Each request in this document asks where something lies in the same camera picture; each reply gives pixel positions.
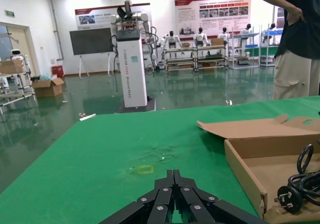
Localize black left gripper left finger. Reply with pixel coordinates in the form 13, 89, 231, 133
99, 169, 175, 224

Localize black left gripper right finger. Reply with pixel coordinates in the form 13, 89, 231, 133
173, 169, 270, 224

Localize black power cable with plug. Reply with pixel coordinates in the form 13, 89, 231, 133
277, 143, 320, 212

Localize bystander bare forearm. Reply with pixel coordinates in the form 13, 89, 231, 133
251, 0, 295, 14

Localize open brown cardboard box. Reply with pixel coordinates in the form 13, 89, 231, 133
196, 114, 320, 224

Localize red box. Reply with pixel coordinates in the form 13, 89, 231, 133
51, 65, 65, 79

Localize bystander bare hand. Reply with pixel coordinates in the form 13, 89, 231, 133
286, 7, 306, 27

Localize yellow tape square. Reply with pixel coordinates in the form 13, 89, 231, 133
136, 165, 154, 175

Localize white strip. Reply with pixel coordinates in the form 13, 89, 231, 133
79, 113, 97, 121

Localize open cardboard carton with flaps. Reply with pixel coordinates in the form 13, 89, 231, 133
31, 78, 65, 98

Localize white black humanoid robot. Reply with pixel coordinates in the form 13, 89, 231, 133
239, 23, 253, 41
193, 26, 210, 47
262, 23, 278, 44
161, 30, 182, 52
217, 26, 231, 44

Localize white metal shelf rack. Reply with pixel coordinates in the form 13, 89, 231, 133
228, 25, 261, 70
258, 23, 283, 67

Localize black screen on white stand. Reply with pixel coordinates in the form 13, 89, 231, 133
69, 28, 115, 79

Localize person black shirt beige trousers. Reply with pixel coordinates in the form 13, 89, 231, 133
251, 0, 320, 100

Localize large brown cardboard carton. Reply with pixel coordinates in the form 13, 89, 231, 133
0, 60, 24, 75

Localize beige door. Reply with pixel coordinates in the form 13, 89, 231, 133
0, 22, 41, 78

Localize small white round-head robot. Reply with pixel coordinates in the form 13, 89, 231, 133
9, 49, 26, 64

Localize white tube frame workbench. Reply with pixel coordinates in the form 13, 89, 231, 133
162, 47, 196, 72
194, 44, 229, 71

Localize white tube frame rack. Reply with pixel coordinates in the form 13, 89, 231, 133
0, 68, 38, 114

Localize large red-white wall poster board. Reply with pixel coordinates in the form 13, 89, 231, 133
174, 0, 252, 38

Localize white wall pipe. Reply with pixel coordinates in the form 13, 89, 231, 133
47, 0, 65, 62

